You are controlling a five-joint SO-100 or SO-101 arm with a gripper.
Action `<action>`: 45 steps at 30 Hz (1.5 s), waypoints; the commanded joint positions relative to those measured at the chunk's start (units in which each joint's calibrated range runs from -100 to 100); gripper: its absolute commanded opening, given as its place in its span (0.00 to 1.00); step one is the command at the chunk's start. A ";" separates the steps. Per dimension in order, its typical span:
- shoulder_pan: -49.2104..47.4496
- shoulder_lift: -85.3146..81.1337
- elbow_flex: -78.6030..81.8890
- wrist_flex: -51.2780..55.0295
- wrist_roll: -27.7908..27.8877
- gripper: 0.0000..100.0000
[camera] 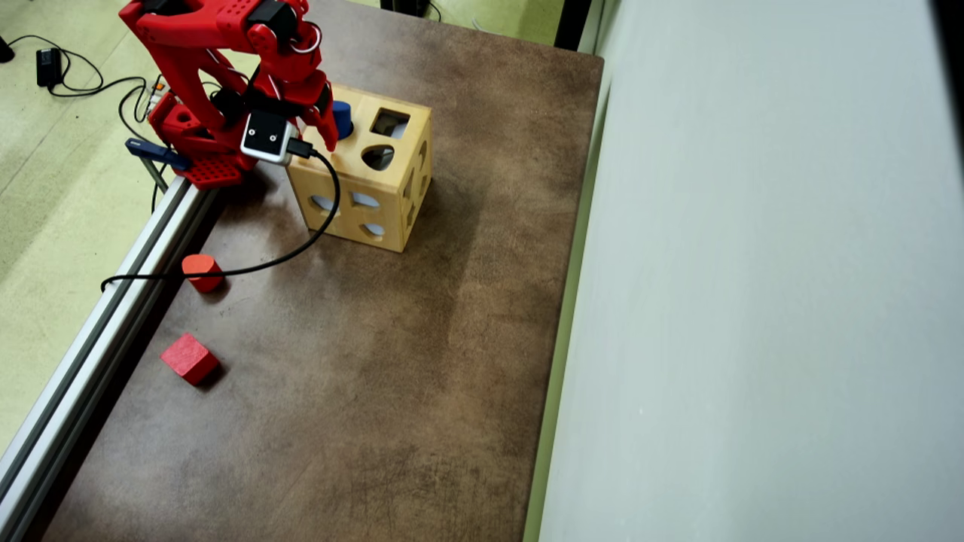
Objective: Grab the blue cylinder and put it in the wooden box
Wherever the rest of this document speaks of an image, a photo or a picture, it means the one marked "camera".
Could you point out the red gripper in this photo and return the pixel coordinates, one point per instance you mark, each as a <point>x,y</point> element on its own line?
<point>325,119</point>

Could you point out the blue cylinder block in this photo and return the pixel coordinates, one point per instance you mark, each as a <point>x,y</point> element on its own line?
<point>344,120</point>

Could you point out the red robot arm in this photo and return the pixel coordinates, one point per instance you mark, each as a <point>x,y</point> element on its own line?
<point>203,26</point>

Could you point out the wooden shape sorter box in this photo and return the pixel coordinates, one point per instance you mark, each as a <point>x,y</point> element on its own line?
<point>343,226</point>

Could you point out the black box on floor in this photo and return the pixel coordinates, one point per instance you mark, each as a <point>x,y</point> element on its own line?
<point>407,6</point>

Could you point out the blue table clamp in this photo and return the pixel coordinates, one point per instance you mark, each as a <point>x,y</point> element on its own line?
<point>154,153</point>

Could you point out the orange-red rounded block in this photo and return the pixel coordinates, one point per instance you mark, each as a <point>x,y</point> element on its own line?
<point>199,263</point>

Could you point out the red cube block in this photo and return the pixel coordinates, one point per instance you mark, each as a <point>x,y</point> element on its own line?
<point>188,357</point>

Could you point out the small black floor object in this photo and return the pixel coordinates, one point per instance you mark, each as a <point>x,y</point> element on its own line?
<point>4,51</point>

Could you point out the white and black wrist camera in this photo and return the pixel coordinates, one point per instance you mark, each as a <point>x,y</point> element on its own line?
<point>265,137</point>

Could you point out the black vertical post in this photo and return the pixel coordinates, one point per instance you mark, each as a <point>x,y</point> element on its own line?
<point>572,22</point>

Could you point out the aluminium profile rail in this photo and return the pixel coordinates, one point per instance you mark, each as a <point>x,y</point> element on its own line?
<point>38,444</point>

